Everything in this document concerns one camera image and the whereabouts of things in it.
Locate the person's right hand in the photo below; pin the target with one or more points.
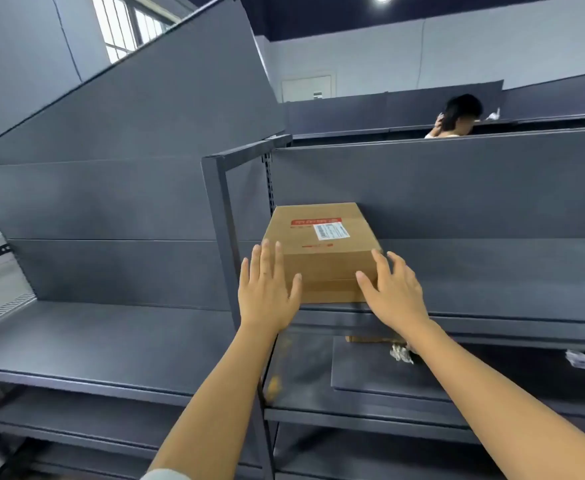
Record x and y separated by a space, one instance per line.
397 299

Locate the person's left hand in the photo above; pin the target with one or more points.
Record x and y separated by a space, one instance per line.
267 294

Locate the red logo cardboard box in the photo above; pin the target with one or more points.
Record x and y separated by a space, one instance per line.
322 264

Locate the person's left forearm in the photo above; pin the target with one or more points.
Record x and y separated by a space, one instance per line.
222 409

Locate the person's right forearm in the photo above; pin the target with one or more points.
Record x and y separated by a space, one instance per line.
497 409

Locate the white crumpled paper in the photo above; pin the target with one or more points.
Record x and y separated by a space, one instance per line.
494 115

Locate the grid pane window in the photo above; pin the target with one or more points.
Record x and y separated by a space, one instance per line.
122 24

